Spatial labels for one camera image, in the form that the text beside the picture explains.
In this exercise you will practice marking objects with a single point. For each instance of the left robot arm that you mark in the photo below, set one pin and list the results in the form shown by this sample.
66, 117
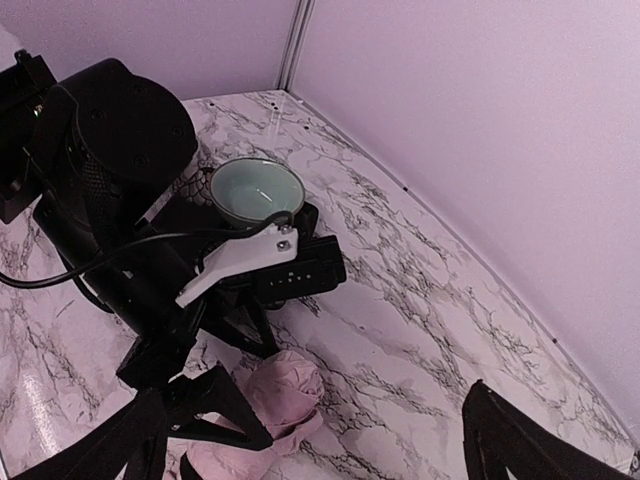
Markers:
92, 154

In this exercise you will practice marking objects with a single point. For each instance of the pink and black umbrella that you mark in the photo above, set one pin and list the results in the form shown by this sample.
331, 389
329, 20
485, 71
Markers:
284, 391

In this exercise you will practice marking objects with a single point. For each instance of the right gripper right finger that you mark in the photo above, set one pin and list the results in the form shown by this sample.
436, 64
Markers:
501, 442

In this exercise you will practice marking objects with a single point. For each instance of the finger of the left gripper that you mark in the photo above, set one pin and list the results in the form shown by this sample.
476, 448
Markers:
238, 320
211, 408

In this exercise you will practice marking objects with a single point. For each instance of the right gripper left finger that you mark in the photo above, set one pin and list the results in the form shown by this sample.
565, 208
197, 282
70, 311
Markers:
132, 442

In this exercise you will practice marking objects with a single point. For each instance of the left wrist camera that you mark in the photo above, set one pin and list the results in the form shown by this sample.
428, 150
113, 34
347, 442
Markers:
273, 264

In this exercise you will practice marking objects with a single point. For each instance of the black floral square plate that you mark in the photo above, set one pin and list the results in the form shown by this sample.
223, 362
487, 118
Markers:
195, 189

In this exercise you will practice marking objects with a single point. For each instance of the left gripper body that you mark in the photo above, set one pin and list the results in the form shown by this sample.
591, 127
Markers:
166, 331

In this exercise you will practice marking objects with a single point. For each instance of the green ceramic bowl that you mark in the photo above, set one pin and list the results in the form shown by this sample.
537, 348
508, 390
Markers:
246, 191

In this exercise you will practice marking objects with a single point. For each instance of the left aluminium frame post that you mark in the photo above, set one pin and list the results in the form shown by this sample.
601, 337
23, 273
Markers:
294, 44

